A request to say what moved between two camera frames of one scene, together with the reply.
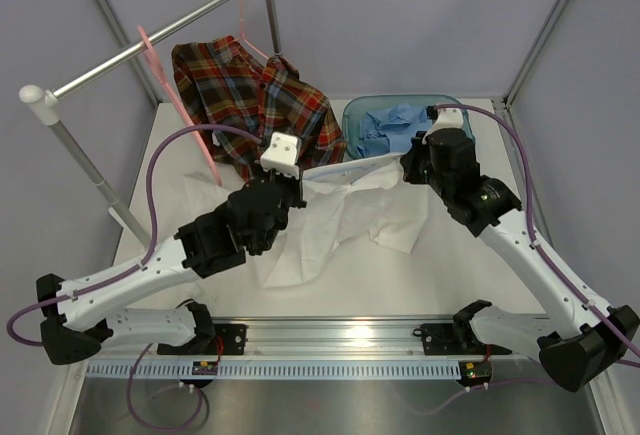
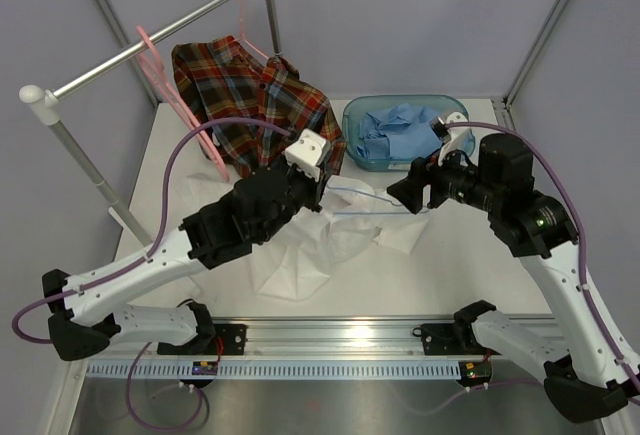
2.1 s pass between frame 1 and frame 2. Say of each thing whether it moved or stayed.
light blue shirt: stayed
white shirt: moved
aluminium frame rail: stayed
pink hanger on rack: stayed
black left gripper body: moved
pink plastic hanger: moved
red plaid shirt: stayed
